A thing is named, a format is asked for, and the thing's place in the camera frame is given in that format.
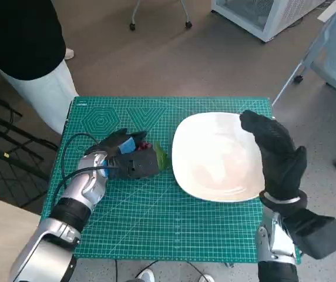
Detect white square plate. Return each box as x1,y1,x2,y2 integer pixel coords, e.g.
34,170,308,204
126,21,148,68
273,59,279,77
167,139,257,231
171,112,267,203

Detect black wire rack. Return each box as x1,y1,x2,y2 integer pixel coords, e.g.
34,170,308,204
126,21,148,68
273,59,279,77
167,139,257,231
0,90,59,206

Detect red toy grapes with leaf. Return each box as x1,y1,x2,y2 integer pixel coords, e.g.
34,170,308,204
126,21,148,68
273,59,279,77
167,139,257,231
137,140,169,171

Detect beige cardboard piece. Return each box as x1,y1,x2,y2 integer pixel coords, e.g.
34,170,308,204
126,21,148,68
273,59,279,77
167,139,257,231
317,0,336,21

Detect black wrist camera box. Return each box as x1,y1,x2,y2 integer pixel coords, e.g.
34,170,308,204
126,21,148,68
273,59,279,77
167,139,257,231
109,146,160,180
284,207,336,260

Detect black floor cable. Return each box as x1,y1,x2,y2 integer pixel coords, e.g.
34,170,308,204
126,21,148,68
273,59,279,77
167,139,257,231
113,260,204,282

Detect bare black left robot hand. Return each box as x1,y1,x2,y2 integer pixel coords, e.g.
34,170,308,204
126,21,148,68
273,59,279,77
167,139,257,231
90,128,148,160

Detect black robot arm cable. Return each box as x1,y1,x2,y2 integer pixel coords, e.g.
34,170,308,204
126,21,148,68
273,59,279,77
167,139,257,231
52,133,122,199

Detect rolling chair base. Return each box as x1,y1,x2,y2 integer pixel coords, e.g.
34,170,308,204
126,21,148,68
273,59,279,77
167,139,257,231
129,0,193,31

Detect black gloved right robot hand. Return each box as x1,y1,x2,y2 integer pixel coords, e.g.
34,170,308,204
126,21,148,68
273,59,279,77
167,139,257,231
238,110,308,201

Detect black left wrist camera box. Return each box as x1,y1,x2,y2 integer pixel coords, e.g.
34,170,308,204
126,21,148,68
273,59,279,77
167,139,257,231
109,146,160,180

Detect green cutting mat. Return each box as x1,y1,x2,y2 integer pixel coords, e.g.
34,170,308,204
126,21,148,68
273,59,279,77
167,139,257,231
40,96,303,264

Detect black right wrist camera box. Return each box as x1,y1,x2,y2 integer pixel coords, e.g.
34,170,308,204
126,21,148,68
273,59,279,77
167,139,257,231
284,207,336,260

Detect white glass-door cabinet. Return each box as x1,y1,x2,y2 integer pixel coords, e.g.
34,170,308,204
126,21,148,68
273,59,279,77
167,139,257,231
210,0,327,43

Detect person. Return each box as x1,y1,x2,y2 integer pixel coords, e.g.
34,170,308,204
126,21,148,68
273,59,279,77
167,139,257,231
0,0,78,136

